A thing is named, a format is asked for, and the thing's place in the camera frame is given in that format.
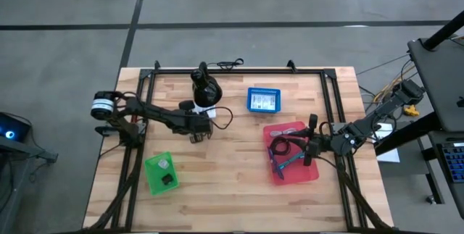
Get computer keyboard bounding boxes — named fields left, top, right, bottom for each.
left=436, top=141, right=464, bottom=184

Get grey cart top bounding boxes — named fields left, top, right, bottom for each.
left=407, top=36, right=464, bottom=133

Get teal braided cable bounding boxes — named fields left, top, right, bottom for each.
left=277, top=151, right=306, bottom=170

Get green plastic basket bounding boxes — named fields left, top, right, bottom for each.
left=144, top=150, right=180, bottom=196

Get purple braided cable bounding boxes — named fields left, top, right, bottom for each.
left=267, top=146, right=286, bottom=180

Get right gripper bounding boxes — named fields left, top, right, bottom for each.
left=288, top=112, right=339, bottom=167

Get black aluminium frame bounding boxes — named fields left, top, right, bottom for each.
left=83, top=59, right=396, bottom=233

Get black table clamp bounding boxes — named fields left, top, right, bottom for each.
left=94, top=125, right=123, bottom=136

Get red plastic bin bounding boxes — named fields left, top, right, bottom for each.
left=261, top=120, right=320, bottom=186

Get yellow cable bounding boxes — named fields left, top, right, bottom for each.
left=373, top=77, right=421, bottom=117

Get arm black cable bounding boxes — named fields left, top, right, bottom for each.
left=208, top=106, right=234, bottom=131
left=318, top=120, right=331, bottom=137

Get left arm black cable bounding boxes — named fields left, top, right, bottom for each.
left=208, top=106, right=234, bottom=131

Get blue plastic basket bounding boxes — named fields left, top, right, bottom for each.
left=246, top=86, right=282, bottom=114

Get small white box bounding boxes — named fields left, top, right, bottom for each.
left=191, top=105, right=218, bottom=120

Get black pole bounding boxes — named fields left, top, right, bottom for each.
left=422, top=9, right=464, bottom=51

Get black gooseneck desk lamp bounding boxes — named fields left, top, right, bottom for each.
left=190, top=61, right=223, bottom=109

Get black cart frame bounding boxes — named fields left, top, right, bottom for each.
left=373, top=112, right=464, bottom=220

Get computer with blue light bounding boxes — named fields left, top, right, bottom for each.
left=0, top=112, right=32, bottom=143

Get white paper sheet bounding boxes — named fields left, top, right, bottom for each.
left=373, top=122, right=401, bottom=164

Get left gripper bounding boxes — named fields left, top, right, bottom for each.
left=177, top=99, right=215, bottom=145

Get grey metal stand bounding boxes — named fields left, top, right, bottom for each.
left=0, top=138, right=59, bottom=234

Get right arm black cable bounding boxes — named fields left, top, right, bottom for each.
left=318, top=120, right=331, bottom=137

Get black lamp power cable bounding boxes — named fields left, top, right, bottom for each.
left=216, top=58, right=245, bottom=71

